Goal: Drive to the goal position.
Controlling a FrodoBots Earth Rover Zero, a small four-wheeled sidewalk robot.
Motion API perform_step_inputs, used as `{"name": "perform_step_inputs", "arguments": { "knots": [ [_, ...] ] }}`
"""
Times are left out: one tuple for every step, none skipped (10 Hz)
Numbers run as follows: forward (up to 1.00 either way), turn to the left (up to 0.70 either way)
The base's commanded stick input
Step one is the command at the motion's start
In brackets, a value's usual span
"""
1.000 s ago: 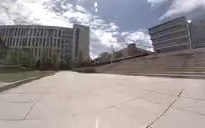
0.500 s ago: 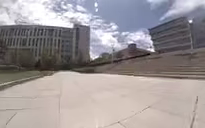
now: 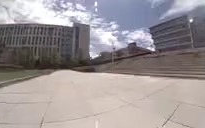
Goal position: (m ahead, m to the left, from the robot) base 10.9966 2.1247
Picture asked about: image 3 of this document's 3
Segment pole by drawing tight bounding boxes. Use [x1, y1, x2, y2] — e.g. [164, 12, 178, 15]
[110, 41, 115, 65]

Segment pale concrete slab plaza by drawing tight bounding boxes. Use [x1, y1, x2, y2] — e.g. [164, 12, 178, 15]
[0, 69, 205, 128]

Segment low distant building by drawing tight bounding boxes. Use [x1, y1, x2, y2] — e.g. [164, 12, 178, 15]
[89, 42, 155, 66]

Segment wide grey stone steps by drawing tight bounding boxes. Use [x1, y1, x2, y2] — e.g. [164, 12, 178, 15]
[73, 46, 205, 81]

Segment large grey building, tall windows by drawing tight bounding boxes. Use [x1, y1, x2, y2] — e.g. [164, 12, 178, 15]
[0, 22, 91, 66]

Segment grey banded building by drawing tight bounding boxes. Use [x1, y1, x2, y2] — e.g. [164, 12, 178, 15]
[148, 13, 205, 53]

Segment grass lawn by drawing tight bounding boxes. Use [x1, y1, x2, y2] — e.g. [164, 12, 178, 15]
[0, 68, 53, 85]

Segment low dark kerb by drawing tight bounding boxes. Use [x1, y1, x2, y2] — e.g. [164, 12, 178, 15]
[0, 69, 56, 92]

